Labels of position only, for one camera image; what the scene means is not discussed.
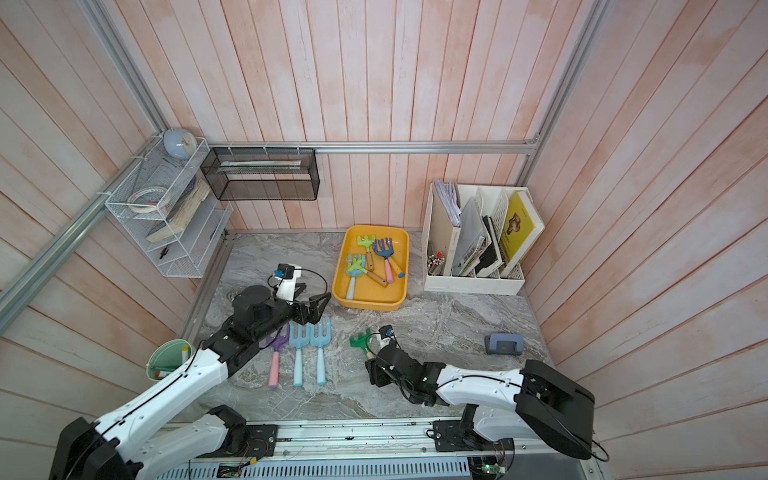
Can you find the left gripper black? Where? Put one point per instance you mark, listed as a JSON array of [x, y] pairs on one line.
[[304, 317]]

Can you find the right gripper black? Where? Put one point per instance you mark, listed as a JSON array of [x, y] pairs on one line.
[[376, 372]]

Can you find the purple fork pink handle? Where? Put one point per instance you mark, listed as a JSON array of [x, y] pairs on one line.
[[276, 342]]

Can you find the light blue fork teal handle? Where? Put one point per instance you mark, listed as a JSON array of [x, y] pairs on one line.
[[299, 337]]

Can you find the light blue fork white handle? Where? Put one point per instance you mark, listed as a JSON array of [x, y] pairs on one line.
[[320, 336]]

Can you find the dark green rake wooden handle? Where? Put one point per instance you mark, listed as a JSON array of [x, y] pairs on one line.
[[361, 341]]

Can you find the light blue trowel white handle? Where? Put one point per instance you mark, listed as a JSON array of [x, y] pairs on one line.
[[354, 270]]

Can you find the light green rake wood handle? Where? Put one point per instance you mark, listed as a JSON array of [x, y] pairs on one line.
[[372, 275]]

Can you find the dark blue rake yellow handle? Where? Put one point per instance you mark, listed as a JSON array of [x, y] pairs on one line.
[[397, 271]]

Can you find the light green rake wooden handle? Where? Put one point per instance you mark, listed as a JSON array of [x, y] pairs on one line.
[[367, 242]]

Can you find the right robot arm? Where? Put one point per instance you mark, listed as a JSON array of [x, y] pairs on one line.
[[557, 409]]

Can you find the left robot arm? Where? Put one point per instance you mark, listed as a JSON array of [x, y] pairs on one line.
[[125, 443]]

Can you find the yellow plastic storage box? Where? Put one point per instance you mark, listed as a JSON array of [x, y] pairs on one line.
[[368, 294]]

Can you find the blue grey small device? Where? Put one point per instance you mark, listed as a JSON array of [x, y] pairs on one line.
[[504, 344]]

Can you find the green plastic cup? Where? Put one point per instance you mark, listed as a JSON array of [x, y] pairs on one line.
[[167, 358]]

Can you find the bundle of pens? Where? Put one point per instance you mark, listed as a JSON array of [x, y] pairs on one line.
[[435, 264]]

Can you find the wooden board on shelf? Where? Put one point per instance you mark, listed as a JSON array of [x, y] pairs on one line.
[[182, 213]]

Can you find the black tablet in organizer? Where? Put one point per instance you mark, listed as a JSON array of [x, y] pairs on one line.
[[491, 259]]

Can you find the grey folder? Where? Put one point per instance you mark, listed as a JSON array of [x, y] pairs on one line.
[[472, 238]]

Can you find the white plastic file organizer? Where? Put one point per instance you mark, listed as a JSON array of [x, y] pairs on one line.
[[441, 236]]

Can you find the roll of tape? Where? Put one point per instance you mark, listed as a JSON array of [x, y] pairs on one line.
[[148, 200]]

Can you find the yellow book with mushroom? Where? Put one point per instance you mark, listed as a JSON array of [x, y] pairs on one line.
[[520, 230]]

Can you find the white papers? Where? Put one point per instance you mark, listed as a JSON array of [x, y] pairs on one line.
[[448, 196]]

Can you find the grey round clock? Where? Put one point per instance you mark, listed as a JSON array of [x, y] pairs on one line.
[[179, 143]]

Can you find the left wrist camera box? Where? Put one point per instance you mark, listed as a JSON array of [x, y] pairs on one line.
[[287, 275]]

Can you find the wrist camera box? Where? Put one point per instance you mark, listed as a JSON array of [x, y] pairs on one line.
[[386, 336], [287, 275]]

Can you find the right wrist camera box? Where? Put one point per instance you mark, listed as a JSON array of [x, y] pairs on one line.
[[386, 336]]

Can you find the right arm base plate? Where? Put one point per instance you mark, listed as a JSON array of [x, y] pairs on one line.
[[457, 436]]

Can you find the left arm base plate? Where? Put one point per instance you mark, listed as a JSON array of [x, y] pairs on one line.
[[249, 441]]

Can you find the purple rake pink handle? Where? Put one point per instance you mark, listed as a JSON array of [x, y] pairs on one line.
[[384, 249]]

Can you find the black mesh wall basket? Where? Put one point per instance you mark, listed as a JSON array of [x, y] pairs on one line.
[[262, 173]]

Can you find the white wire mesh shelf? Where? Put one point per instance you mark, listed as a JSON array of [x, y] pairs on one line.
[[168, 207]]

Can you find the aluminium frame rail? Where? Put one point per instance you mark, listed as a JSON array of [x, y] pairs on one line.
[[34, 277]]

